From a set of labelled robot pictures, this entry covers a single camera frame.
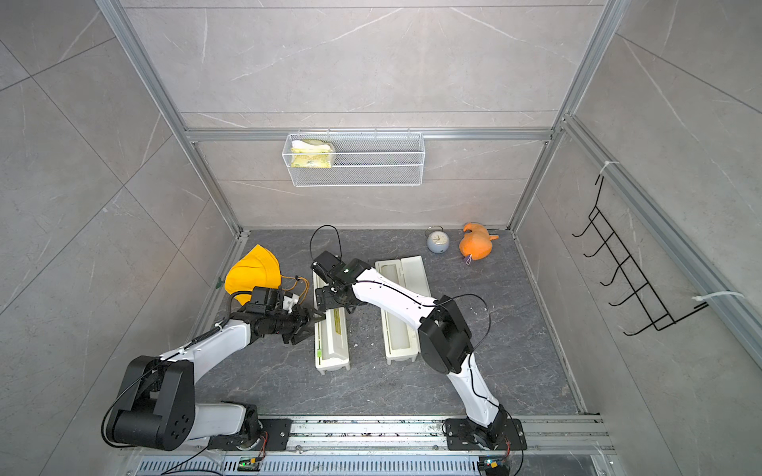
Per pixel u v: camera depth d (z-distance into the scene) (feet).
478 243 3.50
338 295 2.25
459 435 2.40
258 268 3.48
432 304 1.72
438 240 3.63
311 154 2.88
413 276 3.16
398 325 2.81
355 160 3.31
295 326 2.55
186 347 1.63
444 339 1.68
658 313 1.94
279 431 2.40
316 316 2.69
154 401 1.52
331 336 2.50
